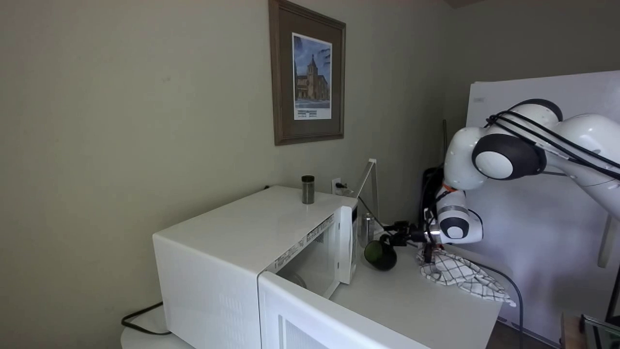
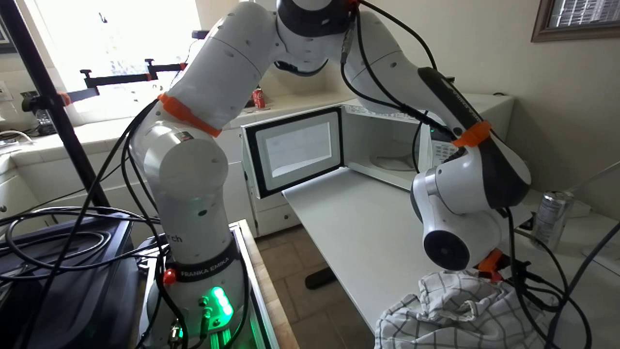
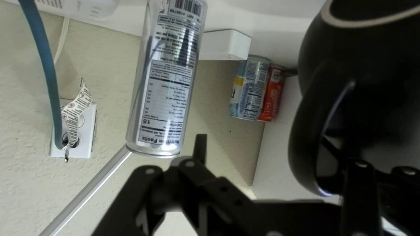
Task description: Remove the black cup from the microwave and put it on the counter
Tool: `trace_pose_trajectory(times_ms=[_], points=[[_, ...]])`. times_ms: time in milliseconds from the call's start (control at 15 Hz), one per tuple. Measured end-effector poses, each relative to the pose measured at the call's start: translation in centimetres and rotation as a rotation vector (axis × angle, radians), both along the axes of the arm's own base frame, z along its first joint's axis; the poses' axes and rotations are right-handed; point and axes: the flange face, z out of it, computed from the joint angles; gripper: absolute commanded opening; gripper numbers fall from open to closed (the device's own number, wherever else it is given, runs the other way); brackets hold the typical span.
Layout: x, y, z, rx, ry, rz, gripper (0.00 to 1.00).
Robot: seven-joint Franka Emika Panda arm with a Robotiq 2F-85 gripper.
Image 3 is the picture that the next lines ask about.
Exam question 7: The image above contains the white plastic block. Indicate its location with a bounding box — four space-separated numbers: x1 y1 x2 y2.
198 27 253 62

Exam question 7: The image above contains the red soda can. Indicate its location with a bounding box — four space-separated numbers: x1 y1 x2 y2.
256 64 289 123

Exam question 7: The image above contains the white wall outlet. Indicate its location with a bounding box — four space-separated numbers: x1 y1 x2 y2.
48 102 98 160

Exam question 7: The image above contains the grey metal strip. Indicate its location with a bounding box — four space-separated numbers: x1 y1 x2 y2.
38 145 134 236

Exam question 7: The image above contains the blue white soda can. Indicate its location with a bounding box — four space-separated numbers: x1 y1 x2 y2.
228 54 273 122

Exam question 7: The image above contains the dark thick cable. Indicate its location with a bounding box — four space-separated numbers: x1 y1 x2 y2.
17 0 68 149

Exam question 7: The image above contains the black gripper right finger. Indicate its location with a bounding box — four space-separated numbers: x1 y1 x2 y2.
336 157 420 236

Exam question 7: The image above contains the black cup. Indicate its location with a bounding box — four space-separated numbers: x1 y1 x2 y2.
286 0 420 199

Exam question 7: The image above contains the printed paper tag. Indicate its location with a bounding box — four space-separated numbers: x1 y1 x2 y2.
59 77 94 149

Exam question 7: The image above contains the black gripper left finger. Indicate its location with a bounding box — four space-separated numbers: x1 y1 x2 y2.
89 132 273 236

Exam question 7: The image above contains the silver drink can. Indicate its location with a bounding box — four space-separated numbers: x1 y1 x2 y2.
125 0 210 157

